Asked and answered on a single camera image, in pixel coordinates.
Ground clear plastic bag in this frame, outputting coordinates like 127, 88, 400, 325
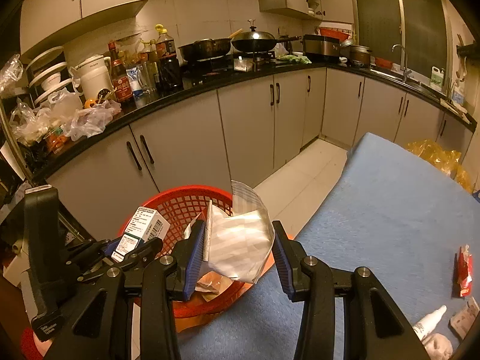
0, 54, 24, 94
8, 97, 53, 146

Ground dark frying pan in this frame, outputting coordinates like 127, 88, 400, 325
177, 28, 244, 63

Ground black kitchen countertop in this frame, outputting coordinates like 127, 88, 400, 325
34, 58, 479, 184

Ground white jug green label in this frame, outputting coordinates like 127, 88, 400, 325
430, 66, 448, 91

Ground bag of green vegetables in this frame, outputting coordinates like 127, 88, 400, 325
277, 54, 313, 65

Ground torn red wrapper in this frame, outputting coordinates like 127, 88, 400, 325
455, 245, 474, 298

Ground glass mug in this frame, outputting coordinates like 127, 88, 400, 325
127, 63, 156, 97

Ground hanging kitchen utensils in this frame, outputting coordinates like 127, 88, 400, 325
455, 34, 480, 83

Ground grey base cabinets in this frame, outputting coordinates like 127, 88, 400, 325
45, 65, 475, 241

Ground soy sauce bottle red label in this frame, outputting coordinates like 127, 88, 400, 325
108, 41, 136, 104

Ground grey cooking pot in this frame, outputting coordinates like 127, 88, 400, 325
349, 44, 374, 67

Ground crumpled pale plastic bag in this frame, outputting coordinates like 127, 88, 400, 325
69, 99, 123, 142

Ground white dish stack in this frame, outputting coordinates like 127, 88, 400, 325
25, 45, 76, 103

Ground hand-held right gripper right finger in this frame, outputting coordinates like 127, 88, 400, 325
272, 220, 432, 360

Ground gas stove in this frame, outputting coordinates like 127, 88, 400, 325
181, 52, 279, 81

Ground crumpled brown wrapper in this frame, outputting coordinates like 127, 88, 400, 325
449, 297, 480, 338

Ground steel kitchen faucet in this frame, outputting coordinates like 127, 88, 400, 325
391, 44, 414, 83

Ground crumpled orange wrapper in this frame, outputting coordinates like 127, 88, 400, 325
195, 272, 235, 295

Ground white jug blue label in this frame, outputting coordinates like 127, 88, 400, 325
451, 82, 467, 106

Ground white barcode medicine box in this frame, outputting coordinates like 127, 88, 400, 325
111, 206, 170, 264

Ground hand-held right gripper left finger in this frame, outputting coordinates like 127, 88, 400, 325
45, 220, 207, 360

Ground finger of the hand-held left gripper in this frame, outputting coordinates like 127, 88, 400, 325
101, 238, 120, 257
124, 237, 164, 271

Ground amber oil bottle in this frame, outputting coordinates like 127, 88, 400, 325
138, 39, 158, 83

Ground yellow plastic bag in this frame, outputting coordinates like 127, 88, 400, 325
407, 139, 476, 195

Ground kitchen window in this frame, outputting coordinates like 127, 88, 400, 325
348, 0, 452, 81

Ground white electric kettle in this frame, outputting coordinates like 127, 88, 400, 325
74, 54, 114, 101

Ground red plastic basin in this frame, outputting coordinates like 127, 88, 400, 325
318, 27, 355, 44

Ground large dark oil bottle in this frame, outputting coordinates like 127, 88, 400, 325
154, 23, 183, 91

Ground white squeeze tube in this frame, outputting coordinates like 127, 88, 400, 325
412, 305, 448, 343

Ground striped white paper bag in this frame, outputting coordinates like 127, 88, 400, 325
184, 180, 276, 285

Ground wok with lid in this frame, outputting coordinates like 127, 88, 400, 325
230, 19, 303, 54

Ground red plastic basket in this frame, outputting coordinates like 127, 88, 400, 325
118, 184, 293, 320

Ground black steel rice cooker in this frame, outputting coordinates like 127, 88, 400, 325
302, 34, 342, 63

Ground blue tablecloth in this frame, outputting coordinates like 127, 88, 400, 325
179, 132, 480, 360

